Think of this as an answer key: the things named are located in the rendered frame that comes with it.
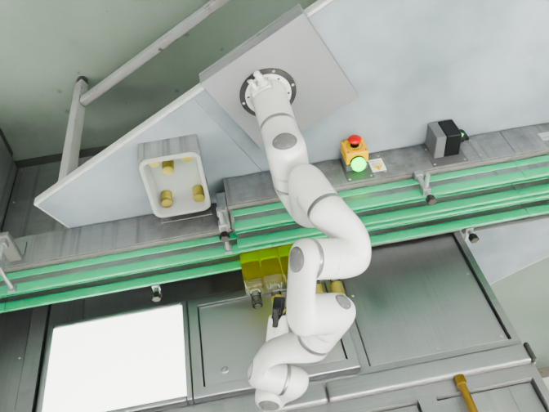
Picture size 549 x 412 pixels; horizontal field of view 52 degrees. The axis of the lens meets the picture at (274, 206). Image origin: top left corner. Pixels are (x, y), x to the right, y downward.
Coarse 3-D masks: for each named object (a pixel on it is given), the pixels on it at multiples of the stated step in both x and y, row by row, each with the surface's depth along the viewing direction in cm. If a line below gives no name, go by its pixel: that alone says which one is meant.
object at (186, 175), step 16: (144, 160) 157; (160, 160) 157; (176, 160) 167; (192, 160) 168; (144, 176) 160; (160, 176) 170; (176, 176) 171; (192, 176) 172; (160, 192) 174; (176, 192) 176; (192, 192) 176; (160, 208) 173; (176, 208) 173; (192, 208) 172
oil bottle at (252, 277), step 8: (240, 256) 170; (248, 256) 170; (256, 256) 170; (248, 264) 168; (256, 264) 167; (248, 272) 165; (256, 272) 165; (248, 280) 163; (256, 280) 163; (248, 288) 162; (256, 288) 163
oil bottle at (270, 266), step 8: (272, 248) 171; (264, 256) 169; (272, 256) 169; (264, 264) 166; (272, 264) 166; (264, 272) 164; (272, 272) 164; (280, 272) 164; (264, 280) 163; (272, 280) 162; (280, 280) 163; (280, 288) 164
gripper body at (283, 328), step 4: (284, 316) 148; (268, 320) 148; (272, 320) 148; (280, 320) 147; (284, 320) 148; (268, 324) 147; (272, 324) 147; (280, 324) 147; (284, 324) 147; (268, 328) 146; (272, 328) 146; (276, 328) 146; (280, 328) 146; (284, 328) 146; (268, 332) 146; (272, 332) 145; (276, 332) 145; (280, 332) 145; (284, 332) 146; (268, 336) 145; (272, 336) 145; (276, 336) 144; (268, 340) 144
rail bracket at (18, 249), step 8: (8, 232) 166; (0, 240) 164; (8, 240) 166; (0, 248) 163; (8, 248) 168; (16, 248) 169; (24, 248) 175; (0, 256) 161; (8, 256) 170; (16, 256) 170; (0, 264) 158; (0, 272) 160; (8, 280) 163; (8, 288) 166
